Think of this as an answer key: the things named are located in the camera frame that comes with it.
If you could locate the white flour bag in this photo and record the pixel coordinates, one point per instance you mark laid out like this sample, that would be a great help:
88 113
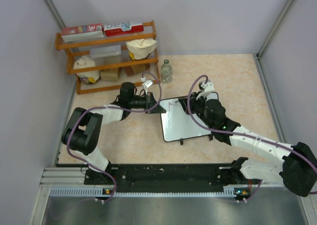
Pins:
87 77

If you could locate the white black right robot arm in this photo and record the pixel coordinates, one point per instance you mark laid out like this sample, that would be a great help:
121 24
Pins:
294 166

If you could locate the black framed whiteboard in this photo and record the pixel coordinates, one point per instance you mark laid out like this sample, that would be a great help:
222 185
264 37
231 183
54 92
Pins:
177 126

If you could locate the clear glass bottle green cap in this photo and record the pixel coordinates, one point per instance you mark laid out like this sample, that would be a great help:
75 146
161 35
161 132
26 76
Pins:
166 72

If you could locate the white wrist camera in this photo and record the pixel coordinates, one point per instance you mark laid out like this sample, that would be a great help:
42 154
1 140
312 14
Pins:
206 89
147 84

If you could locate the orange wooden shelf rack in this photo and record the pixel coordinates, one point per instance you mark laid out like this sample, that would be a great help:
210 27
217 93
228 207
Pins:
76 50

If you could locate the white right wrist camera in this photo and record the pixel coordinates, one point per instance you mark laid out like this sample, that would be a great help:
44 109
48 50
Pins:
206 89

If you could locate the red white box left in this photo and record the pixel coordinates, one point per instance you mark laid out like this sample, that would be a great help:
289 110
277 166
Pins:
84 32

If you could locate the red white box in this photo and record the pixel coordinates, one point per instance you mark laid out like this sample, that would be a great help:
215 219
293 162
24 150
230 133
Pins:
123 28
84 32

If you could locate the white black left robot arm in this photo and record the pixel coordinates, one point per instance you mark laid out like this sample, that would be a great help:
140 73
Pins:
82 131

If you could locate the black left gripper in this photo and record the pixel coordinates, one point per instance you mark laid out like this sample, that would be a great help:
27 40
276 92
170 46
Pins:
150 101

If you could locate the red white box right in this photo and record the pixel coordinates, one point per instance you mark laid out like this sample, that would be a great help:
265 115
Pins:
123 28

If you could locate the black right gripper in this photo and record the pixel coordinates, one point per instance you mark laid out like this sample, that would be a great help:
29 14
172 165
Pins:
193 101

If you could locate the cream paper bag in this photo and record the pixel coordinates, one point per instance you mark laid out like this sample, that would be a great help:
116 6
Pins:
141 48

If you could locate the clear plastic container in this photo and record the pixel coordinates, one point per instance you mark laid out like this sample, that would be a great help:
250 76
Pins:
106 55

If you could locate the grey slotted cable duct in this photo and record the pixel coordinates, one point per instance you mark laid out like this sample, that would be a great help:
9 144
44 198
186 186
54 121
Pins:
228 192

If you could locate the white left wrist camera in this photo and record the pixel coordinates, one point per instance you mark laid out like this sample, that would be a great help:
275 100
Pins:
147 84

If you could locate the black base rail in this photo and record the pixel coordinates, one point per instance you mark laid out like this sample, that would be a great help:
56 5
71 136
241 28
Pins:
167 177

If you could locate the tan cardboard box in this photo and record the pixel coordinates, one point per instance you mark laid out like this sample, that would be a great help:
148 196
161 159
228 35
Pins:
111 74

